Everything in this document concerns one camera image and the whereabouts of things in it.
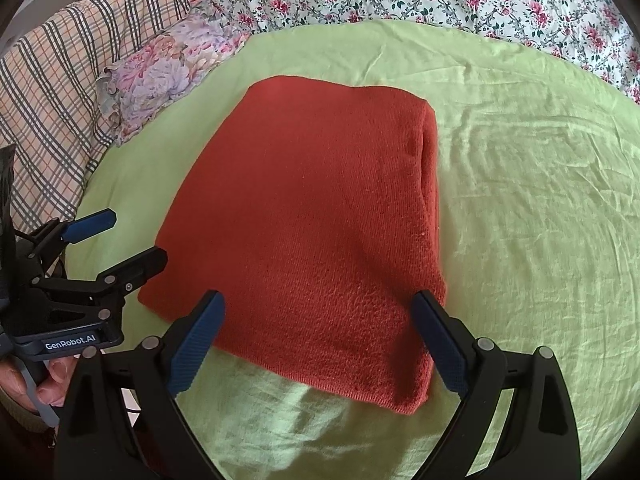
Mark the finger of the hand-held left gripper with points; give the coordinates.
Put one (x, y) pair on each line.
(140, 262)
(90, 225)

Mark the plaid blanket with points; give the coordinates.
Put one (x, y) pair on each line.
(50, 85)

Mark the light green sheet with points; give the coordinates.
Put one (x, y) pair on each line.
(525, 210)

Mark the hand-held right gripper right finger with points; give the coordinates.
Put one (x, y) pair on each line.
(445, 345)

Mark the person's left forearm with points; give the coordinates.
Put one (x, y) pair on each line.
(20, 422)

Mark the person's left hand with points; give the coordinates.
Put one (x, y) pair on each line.
(57, 375)

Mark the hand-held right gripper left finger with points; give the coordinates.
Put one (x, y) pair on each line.
(195, 345)

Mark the pastel floral pillow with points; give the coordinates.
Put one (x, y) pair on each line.
(160, 70)

